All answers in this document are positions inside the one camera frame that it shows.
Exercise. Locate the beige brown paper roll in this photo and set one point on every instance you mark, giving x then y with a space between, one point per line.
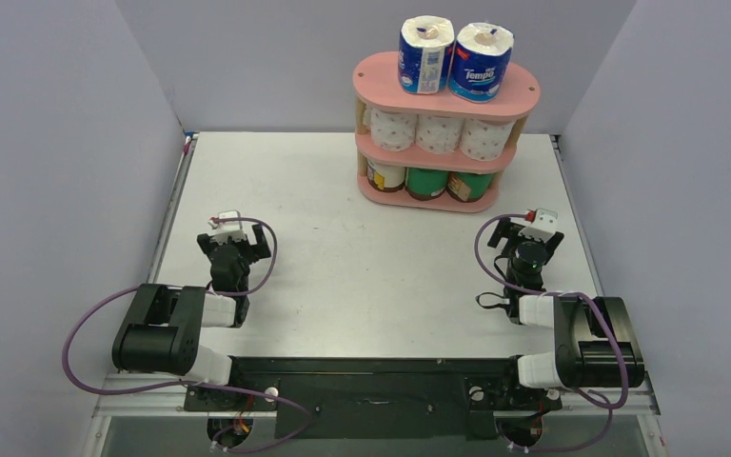
385 178

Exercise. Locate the blue paper roll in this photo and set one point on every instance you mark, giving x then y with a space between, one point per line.
425 50

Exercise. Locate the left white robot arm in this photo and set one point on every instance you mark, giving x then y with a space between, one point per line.
162 327

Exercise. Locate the green brown roll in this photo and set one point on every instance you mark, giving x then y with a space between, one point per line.
468 187
425 184

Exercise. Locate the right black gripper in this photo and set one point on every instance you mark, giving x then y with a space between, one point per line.
524 238

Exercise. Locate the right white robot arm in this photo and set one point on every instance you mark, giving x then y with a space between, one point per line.
594 344

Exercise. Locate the floral white paper roll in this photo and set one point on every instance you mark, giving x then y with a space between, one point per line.
438 134

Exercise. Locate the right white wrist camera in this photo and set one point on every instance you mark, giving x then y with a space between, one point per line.
539 225

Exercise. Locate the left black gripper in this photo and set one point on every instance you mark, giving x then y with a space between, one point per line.
255 251

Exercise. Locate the pink three-tier shelf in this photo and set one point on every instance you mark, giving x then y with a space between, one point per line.
376 85

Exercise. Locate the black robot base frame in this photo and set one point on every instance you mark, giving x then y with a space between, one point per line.
277 400

